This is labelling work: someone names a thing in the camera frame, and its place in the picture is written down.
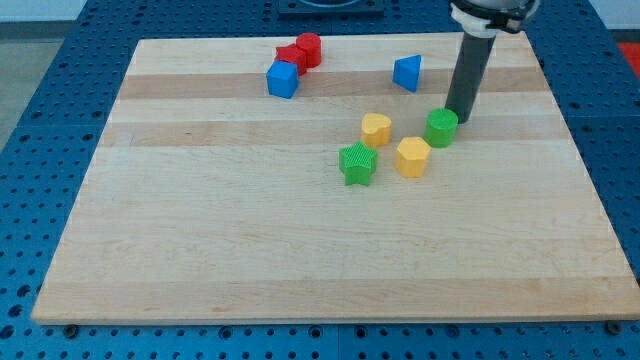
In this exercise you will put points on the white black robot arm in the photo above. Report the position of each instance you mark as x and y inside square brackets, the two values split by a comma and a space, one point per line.
[486, 18]

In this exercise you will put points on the blue triangle block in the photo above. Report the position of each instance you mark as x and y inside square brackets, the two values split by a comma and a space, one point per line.
[406, 72]

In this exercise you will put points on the green star block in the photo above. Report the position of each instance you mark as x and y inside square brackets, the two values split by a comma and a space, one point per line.
[358, 163]

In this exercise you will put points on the yellow heart block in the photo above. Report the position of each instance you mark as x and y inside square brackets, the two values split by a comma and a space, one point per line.
[376, 130]

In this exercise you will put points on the yellow hexagon block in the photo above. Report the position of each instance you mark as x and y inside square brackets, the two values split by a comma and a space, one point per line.
[412, 156]

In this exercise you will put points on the blue cube block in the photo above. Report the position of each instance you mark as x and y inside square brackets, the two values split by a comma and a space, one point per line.
[282, 79]

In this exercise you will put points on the wooden board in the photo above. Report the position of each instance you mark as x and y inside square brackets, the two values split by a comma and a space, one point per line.
[209, 201]

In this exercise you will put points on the red star block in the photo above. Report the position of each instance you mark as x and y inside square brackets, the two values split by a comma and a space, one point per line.
[294, 55]

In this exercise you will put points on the green cylinder block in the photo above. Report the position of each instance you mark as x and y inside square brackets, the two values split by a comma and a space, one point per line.
[440, 129]

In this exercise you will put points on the red cylinder block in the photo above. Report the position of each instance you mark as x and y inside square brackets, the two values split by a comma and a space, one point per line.
[311, 45]

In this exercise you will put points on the dark grey pointer rod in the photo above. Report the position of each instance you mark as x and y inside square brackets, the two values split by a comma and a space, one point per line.
[467, 76]

